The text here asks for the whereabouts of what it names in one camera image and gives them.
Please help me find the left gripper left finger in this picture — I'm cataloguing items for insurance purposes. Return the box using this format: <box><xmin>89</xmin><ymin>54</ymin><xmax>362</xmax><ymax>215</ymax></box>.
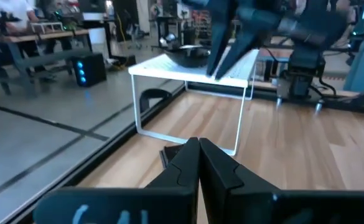
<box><xmin>144</xmin><ymin>137</ymin><xmax>200</xmax><ymax>189</ymax></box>

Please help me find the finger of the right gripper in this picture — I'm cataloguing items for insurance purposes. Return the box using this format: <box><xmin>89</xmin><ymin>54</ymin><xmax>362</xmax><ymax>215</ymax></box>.
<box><xmin>207</xmin><ymin>0</ymin><xmax>232</xmax><ymax>75</ymax></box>
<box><xmin>215</xmin><ymin>9</ymin><xmax>282</xmax><ymax>80</ymax></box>

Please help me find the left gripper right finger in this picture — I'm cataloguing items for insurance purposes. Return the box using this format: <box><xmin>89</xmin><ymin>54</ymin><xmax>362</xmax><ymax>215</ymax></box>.
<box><xmin>199</xmin><ymin>138</ymin><xmax>279</xmax><ymax>192</ymax></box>

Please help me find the black square mini plate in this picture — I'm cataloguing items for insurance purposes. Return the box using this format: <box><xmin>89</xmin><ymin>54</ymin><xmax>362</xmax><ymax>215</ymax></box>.
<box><xmin>158</xmin><ymin>144</ymin><xmax>186</xmax><ymax>169</ymax></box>

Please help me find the black leaf-shaped mini plate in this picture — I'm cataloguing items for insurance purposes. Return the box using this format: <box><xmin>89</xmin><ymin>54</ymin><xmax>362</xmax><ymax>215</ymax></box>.
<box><xmin>166</xmin><ymin>45</ymin><xmax>210</xmax><ymax>55</ymax></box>
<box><xmin>164</xmin><ymin>46</ymin><xmax>212</xmax><ymax>68</ymax></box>

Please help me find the black computer with blue lights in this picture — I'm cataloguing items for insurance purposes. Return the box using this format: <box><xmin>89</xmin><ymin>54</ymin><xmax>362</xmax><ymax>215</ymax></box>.
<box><xmin>70</xmin><ymin>52</ymin><xmax>108</xmax><ymax>88</ymax></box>

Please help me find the wooden work table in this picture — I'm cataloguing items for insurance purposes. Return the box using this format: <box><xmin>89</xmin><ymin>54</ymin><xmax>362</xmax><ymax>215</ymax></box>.
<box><xmin>0</xmin><ymin>28</ymin><xmax>91</xmax><ymax>94</ymax></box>

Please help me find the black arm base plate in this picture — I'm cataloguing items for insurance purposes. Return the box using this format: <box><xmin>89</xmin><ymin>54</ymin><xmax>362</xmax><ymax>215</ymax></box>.
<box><xmin>271</xmin><ymin>86</ymin><xmax>329</xmax><ymax>113</ymax></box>

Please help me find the black curved cable hook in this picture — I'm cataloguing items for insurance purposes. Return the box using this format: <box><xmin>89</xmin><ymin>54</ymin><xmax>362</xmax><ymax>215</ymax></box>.
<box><xmin>139</xmin><ymin>88</ymin><xmax>174</xmax><ymax>113</ymax></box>

